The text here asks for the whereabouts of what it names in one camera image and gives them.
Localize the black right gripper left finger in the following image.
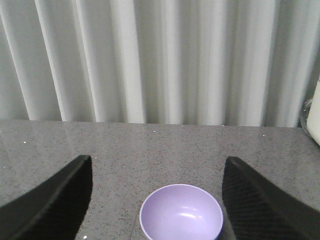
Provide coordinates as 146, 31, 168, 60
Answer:
0, 155, 93, 240

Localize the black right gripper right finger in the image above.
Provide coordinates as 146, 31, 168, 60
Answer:
222, 156, 320, 240

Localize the lilac plastic bowl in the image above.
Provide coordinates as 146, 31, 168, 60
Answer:
139, 184, 224, 240

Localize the white rice cooker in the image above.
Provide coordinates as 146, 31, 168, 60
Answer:
306, 80, 320, 145

